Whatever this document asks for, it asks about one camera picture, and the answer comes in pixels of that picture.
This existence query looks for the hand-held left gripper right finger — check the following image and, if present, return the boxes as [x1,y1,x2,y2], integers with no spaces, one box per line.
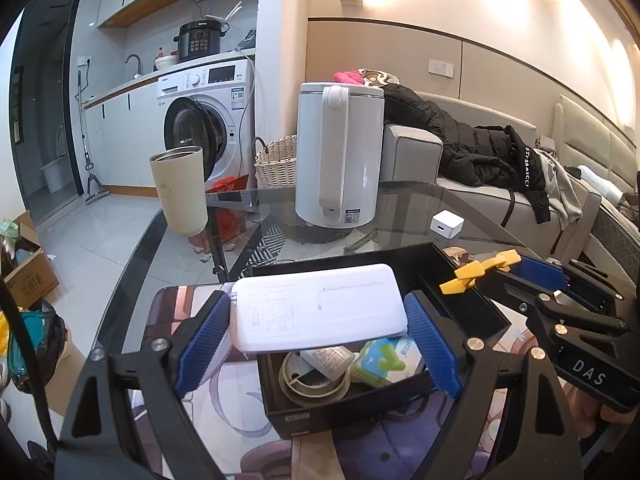
[402,290,586,480]

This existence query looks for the white bucket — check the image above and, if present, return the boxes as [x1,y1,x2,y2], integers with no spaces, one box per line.
[39,159,66,195]

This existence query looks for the patterned plush toy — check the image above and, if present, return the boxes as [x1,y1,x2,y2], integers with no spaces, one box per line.
[362,68,401,86]

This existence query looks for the person's right hand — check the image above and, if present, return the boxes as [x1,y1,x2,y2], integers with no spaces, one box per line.
[570,382,640,443]

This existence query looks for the yellow plastic clip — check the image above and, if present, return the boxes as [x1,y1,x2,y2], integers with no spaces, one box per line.
[439,249,521,295]

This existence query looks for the white washing machine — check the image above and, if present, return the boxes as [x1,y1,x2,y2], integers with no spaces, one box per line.
[156,58,256,187]

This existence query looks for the white kitchen cabinet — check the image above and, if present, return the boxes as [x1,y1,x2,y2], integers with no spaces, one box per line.
[82,50,257,198]

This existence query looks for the pink cloth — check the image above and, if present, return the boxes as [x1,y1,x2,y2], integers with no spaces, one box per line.
[333,68,369,86]

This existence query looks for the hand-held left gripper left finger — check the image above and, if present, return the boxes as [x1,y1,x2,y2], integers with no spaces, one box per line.
[52,289,236,480]

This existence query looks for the green white packet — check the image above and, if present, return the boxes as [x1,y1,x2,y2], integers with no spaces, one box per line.
[349,337,426,389]

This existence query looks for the small white sachet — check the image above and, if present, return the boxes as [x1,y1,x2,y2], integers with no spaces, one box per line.
[299,345,357,379]

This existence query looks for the grey sofa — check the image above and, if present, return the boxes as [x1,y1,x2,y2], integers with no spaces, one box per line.
[381,89,640,283]

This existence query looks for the brown cardboard box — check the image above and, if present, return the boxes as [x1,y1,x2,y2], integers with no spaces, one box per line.
[0,211,62,312]

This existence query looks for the grey garment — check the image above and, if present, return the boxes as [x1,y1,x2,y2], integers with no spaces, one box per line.
[534,135,584,232]

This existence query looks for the black pressure cooker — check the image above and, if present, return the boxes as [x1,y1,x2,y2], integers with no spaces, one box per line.
[173,20,224,64]

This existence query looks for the dark glass door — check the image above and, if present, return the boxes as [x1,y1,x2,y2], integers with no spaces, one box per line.
[9,0,84,212]

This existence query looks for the beige tumbler cup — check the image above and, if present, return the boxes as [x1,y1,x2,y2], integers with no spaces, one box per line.
[149,145,209,236]

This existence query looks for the black cardboard box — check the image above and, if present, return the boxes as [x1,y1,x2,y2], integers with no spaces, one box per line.
[249,242,512,442]

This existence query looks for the striped floor mat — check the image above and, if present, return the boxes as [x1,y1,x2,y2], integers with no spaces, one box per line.
[239,224,287,282]

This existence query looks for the black puffer jacket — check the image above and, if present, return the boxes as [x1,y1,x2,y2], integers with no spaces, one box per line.
[382,83,552,225]

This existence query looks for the white power bank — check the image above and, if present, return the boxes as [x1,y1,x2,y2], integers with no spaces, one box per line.
[229,263,409,354]

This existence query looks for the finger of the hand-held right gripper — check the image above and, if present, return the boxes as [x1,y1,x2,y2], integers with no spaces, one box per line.
[474,272,632,342]
[509,254,617,312]

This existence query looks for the mop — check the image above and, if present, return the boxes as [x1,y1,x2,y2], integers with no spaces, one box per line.
[74,72,109,206]

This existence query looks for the red bag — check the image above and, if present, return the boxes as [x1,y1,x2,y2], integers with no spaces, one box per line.
[206,175,251,244]

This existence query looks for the white charger cube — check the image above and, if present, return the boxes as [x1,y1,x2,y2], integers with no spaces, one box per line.
[430,211,466,239]

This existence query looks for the white electric kettle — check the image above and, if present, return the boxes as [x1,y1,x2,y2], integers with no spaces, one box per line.
[294,81,386,229]

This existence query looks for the teal yellow bag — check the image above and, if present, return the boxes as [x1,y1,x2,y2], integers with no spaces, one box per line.
[0,304,67,392]

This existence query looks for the wicker basket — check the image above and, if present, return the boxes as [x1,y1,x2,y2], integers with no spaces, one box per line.
[253,134,301,190]

